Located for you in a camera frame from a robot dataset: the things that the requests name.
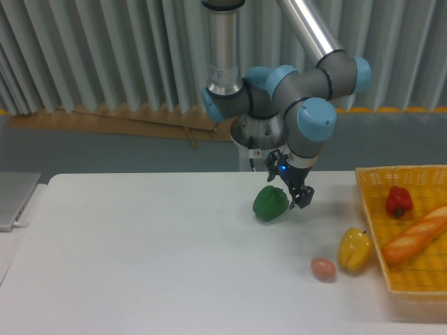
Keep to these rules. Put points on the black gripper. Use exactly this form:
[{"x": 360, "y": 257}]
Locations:
[{"x": 292, "y": 170}]

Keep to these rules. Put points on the green bell pepper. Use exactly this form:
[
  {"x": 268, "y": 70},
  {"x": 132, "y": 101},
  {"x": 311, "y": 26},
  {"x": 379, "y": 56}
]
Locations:
[{"x": 270, "y": 203}]

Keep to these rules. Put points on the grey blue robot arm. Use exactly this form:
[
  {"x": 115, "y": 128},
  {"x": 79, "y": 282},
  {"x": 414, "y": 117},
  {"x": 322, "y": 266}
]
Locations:
[{"x": 283, "y": 111}]

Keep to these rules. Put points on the yellow woven basket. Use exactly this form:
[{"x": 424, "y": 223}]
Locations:
[{"x": 423, "y": 276}]

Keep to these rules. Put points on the yellow bell pepper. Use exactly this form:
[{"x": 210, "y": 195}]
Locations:
[{"x": 355, "y": 248}]

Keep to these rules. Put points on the brown egg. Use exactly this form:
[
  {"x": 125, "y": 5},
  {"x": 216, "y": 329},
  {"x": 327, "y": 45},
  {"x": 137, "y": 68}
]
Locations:
[{"x": 323, "y": 268}]

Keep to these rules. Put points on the red bell pepper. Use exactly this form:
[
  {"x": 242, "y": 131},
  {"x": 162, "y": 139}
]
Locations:
[{"x": 398, "y": 202}]

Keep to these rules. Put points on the brown cardboard sheet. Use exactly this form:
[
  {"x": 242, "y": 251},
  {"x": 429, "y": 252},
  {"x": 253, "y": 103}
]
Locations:
[{"x": 194, "y": 125}]

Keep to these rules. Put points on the orange baguette bread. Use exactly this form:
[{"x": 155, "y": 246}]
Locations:
[{"x": 413, "y": 239}]

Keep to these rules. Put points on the silver laptop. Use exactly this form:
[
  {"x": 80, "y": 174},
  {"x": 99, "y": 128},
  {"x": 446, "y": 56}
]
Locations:
[{"x": 17, "y": 189}]

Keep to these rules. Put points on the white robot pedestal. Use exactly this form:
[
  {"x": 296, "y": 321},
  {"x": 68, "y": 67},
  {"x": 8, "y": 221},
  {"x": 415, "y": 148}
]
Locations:
[{"x": 258, "y": 153}]

